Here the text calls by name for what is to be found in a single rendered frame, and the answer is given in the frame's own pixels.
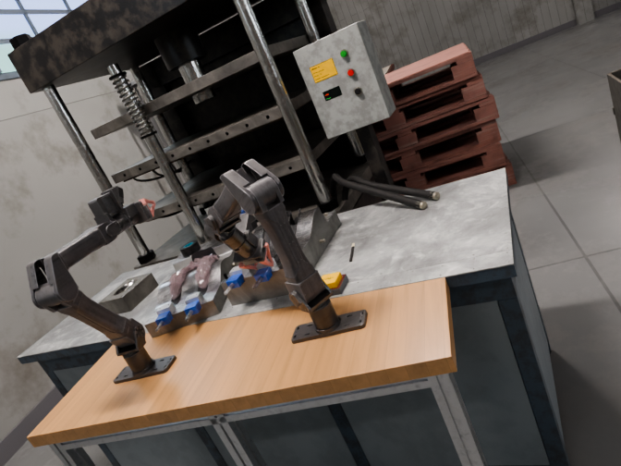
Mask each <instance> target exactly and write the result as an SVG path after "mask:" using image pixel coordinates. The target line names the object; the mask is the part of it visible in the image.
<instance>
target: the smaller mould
mask: <svg viewBox="0 0 621 466"><path fill-rule="evenodd" d="M158 286H159V285H158V283H157V281H156V280H155V278H154V276H153V275H152V273H148V274H145V275H141V276H134V277H132V278H128V279H127V280H126V281H125V282H123V283H122V284H121V285H120V286H118V287H117V288H116V289H115V290H113V291H112V292H111V293H110V294H108V295H107V296H106V297H105V298H104V299H102V300H101V301H100V302H99V304H101V305H102V306H103V307H105V308H106V309H108V310H110V311H111V312H113V313H116V314H120V313H127V312H131V311H132V310H133V309H134V308H135V307H136V306H137V305H138V304H139V303H141V302H142V301H143V300H144V299H145V298H146V297H147V296H148V295H149V294H150V293H152V292H153V291H154V290H155V289H156V288H157V287H158Z"/></svg>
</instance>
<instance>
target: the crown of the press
mask: <svg viewBox="0 0 621 466"><path fill-rule="evenodd" d="M236 13H237V9H236V7H235V5H234V2H233V0H87V1H86V2H85V3H83V4H82V5H80V6H78V7H77V8H75V9H74V10H72V11H71V12H69V13H68V14H66V15H65V16H63V17H62V18H61V19H59V20H58V21H56V22H55V23H53V24H52V25H51V26H49V27H48V28H46V29H45V30H43V31H41V32H40V33H38V34H37V35H35V36H34V37H32V38H31V36H30V35H29V34H27V33H23V34H20V35H17V36H15V37H13V38H12V39H10V40H9V42H10V43H11V45H12V47H13V48H14V51H12V52H11V53H9V54H8V55H7V56H8V57H9V59H10V61H11V63H12V64H13V66H14V68H15V69H16V71H17V73H18V74H19V76H20V77H21V79H22V81H23V82H24V84H25V86H26V87H27V89H28V91H29V92H30V93H35V92H42V91H43V88H44V87H47V86H49V85H53V84H54V86H55V87H56V88H57V87H61V86H65V85H69V84H73V83H77V82H81V81H84V80H91V79H95V78H99V77H103V76H107V75H110V73H109V71H108V69H107V67H109V66H111V65H113V64H116V63H117V64H118V65H119V66H120V68H121V70H122V71H126V70H129V68H130V67H133V66H136V65H138V66H141V65H143V64H145V63H147V62H148V61H150V60H152V59H154V58H155V57H157V56H158V55H161V57H162V59H163V60H164V63H165V65H166V67H167V69H168V71H174V70H177V69H178V70H179V72H180V74H181V76H182V78H183V80H184V81H185V83H186V84H187V83H189V82H191V81H193V80H195V79H197V78H199V77H201V76H203V75H205V74H206V73H205V71H204V69H203V66H202V64H201V61H200V60H201V59H203V58H204V57H205V56H207V52H206V50H205V48H204V46H203V44H202V42H201V38H200V36H199V34H200V33H202V32H203V31H206V30H208V29H210V28H211V27H212V26H214V25H216V24H218V23H220V22H222V21H224V20H225V19H227V18H230V17H232V16H234V15H235V14H236ZM215 95H216V94H215V92H214V90H213V87H212V88H209V89H207V90H205V91H202V92H199V93H197V94H195V95H193V96H191V97H192V99H193V101H194V103H195V104H198V103H201V102H203V101H205V100H208V99H210V98H212V97H214V96H215Z"/></svg>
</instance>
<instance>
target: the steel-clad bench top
mask: <svg viewBox="0 0 621 466"><path fill-rule="evenodd" d="M427 190H430V191H436V192H439V193H440V198H439V200H437V201H436V200H431V199H425V198H420V197H414V196H408V195H404V196H407V197H410V198H413V199H417V200H421V201H424V202H426V203H427V208H426V209H425V210H421V209H418V208H415V207H412V206H408V205H405V204H402V203H399V202H393V201H390V200H387V201H383V202H378V203H375V204H371V205H367V206H364V207H360V208H357V209H354V210H350V211H347V212H344V213H340V214H337V215H338V218H339V220H340V223H341V225H340V227H339V228H338V230H337V231H336V232H335V234H334V236H333V238H332V239H331V241H330V242H329V244H328V246H327V247H326V249H325V251H324V252H323V255H322V256H321V258H320V259H319V261H318V263H317V264H316V265H315V267H314V269H315V270H318V272H319V274H320V276H321V277H322V276H324V275H328V274H332V273H337V272H340V273H341V275H344V274H346V275H347V278H348V282H347V284H346V286H345V288H344V290H343V292H342V294H339V295H334V296H331V297H330V298H329V299H333V298H339V297H344V296H348V295H354V294H359V293H363V292H369V291H374V290H378V289H383V288H392V287H397V286H403V285H407V284H412V283H418V282H422V281H427V280H433V279H437V278H442V277H450V276H459V275H464V274H469V273H474V272H479V271H484V270H489V269H494V268H499V267H504V266H509V265H514V257H513V247H512V236H511V226H510V215H509V205H508V194H507V184H506V173H505V168H501V169H498V170H494V171H492V172H488V173H484V174H481V175H478V176H474V177H471V178H464V179H461V180H458V181H455V182H451V183H447V184H444V185H441V186H437V187H434V188H430V189H427ZM352 243H355V247H354V253H353V259H352V262H349V258H350V253H351V246H352ZM174 261H175V259H173V260H169V261H166V262H162V263H158V264H153V265H149V266H146V267H142V268H140V269H136V270H132V271H129V272H126V273H123V274H121V275H120V276H119V277H117V278H116V279H115V280H114V281H112V282H111V283H110V284H109V285H107V286H106V287H105V288H103V289H102V290H101V291H100V292H98V293H97V294H96V295H94V296H93V297H92V298H91V299H92V300H94V301H95V302H97V303H99V302H100V301H101V300H102V299H104V298H105V297H106V296H107V295H108V294H110V293H111V292H112V291H113V290H115V289H116V288H117V287H118V286H120V285H121V284H122V283H123V282H125V281H126V280H127V279H128V278H132V277H134V276H141V275H145V274H148V273H152V275H153V276H154V278H155V280H156V281H157V283H158V285H159V286H160V285H161V284H162V283H163V282H165V281H166V280H168V279H170V277H171V275H172V274H173V273H175V272H176V270H175V268H174V266H173V262H174ZM159 286H158V287H157V288H156V289H155V290H154V291H153V292H152V293H150V294H149V295H148V296H147V297H146V298H145V299H144V300H143V301H142V302H141V303H139V304H138V305H137V306H136V307H135V308H134V309H133V310H132V311H131V312H127V313H120V314H119V315H120V316H124V317H127V319H129V318H133V319H134V320H136V321H138V322H139V323H141V324H142V325H143V327H144V329H145V334H147V333H149V332H148V330H147V329H146V327H145V323H146V322H147V321H148V319H149V318H150V316H151V315H152V313H153V311H154V310H155V308H156V303H157V294H158V288H159ZM290 306H295V305H294V303H293V302H292V301H291V300H290V298H289V296H288V295H285V296H280V297H275V298H270V299H266V300H257V301H253V302H248V303H243V304H239V305H235V306H232V304H231V303H230V301H229V299H228V298H226V300H225V304H224V306H223V309H222V311H221V312H220V313H219V314H217V315H215V316H212V317H209V318H206V319H204V320H201V321H199V322H196V323H193V324H191V325H196V324H201V323H206V322H211V321H216V320H221V319H226V318H231V317H236V316H240V315H246V314H251V313H260V312H265V311H270V310H275V309H280V308H285V307H290ZM109 340H110V339H109V338H108V337H106V335H104V334H103V333H101V332H100V331H98V330H96V329H94V328H92V327H91V326H89V325H86V324H84V323H82V322H81V321H80V320H78V319H76V318H73V317H71V316H69V317H67V318H66V319H65V320H63V321H62V322H61V323H60V324H58V325H57V326H56V327H54V328H53V329H52V330H51V331H49V332H48V333H47V334H46V335H44V336H43V337H42V338H40V339H39V340H38V341H36V342H35V343H34V344H33V345H31V346H30V347H29V348H28V349H26V350H25V351H24V352H22V353H21V354H20V355H19V356H18V357H17V358H21V357H26V356H31V355H36V354H41V353H46V352H51V351H56V350H65V349H70V348H76V347H80V346H85V345H90V344H95V343H100V342H105V341H109Z"/></svg>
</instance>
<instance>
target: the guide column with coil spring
mask: <svg viewBox="0 0 621 466"><path fill-rule="evenodd" d="M107 69H108V71H109V73H110V75H111V76H113V75H115V74H117V73H120V72H122V70H121V68H120V66H119V65H118V64H117V63H116V64H113V65H111V66H109V67H107ZM125 80H126V78H123V79H121V80H119V81H117V82H116V85H117V84H119V83H121V82H123V81H125ZM127 85H128V82H125V83H123V84H122V85H120V86H118V87H117V88H118V89H119V90H120V89H121V88H123V87H125V86H127ZM130 89H131V88H130V86H128V87H127V88H126V89H124V90H122V91H121V92H120V94H122V93H123V92H126V91H128V90H130ZM139 106H140V104H136V105H134V106H132V107H131V108H129V111H132V110H134V109H135V108H137V107H139ZM145 140H146V142H147V144H148V146H149V148H150V150H151V151H152V154H153V156H154V158H155V160H156V162H157V164H158V165H159V167H160V168H161V170H162V172H163V174H164V177H165V178H166V180H167V182H168V184H169V186H170V188H171V190H172V192H173V193H174V194H175V196H176V198H177V201H178V203H179V205H180V206H181V208H182V210H183V212H184V214H185V216H186V218H187V219H188V221H189V223H190V225H191V227H192V229H193V231H194V233H195V234H196V236H197V238H198V240H199V242H200V244H201V245H202V244H203V243H206V242H208V241H211V240H210V238H209V236H207V235H206V234H205V233H204V227H203V225H202V223H201V220H200V219H199V217H198V216H197V214H196V212H195V210H194V208H193V206H192V204H191V202H190V200H189V197H188V196H187V194H186V192H185V191H184V189H183V187H182V185H181V183H180V181H179V179H178V177H177V175H176V173H175V171H174V169H173V167H172V166H171V164H170V162H169V160H168V159H167V157H166V155H165V153H164V150H163V148H162V146H161V144H160V142H159V141H158V140H157V138H156V136H155V134H153V135H152V136H149V137H147V138H145Z"/></svg>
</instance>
